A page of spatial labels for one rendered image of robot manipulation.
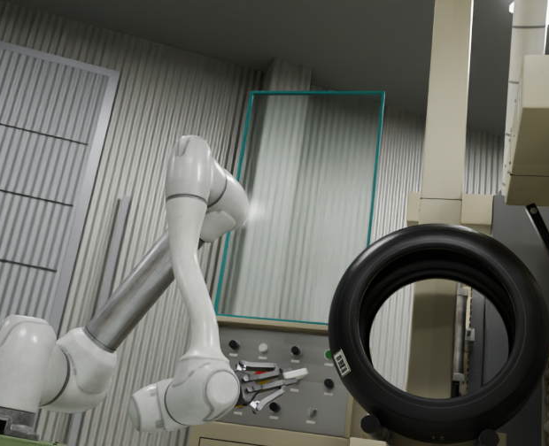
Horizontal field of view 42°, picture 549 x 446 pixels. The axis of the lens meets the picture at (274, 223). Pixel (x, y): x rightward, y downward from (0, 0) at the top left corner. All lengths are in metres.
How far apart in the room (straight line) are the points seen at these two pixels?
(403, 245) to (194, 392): 0.76
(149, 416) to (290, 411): 1.08
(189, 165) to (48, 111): 3.51
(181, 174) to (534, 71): 0.88
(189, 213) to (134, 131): 3.55
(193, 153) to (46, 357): 0.59
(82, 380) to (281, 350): 0.92
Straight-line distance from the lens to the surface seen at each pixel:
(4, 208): 4.95
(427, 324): 2.24
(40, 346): 1.78
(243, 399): 1.67
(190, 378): 1.42
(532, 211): 2.29
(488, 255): 1.89
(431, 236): 1.91
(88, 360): 1.89
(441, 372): 2.21
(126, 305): 1.88
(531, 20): 2.83
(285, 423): 2.55
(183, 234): 1.67
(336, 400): 2.53
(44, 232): 4.89
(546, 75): 1.85
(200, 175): 1.72
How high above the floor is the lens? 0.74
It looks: 19 degrees up
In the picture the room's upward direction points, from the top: 8 degrees clockwise
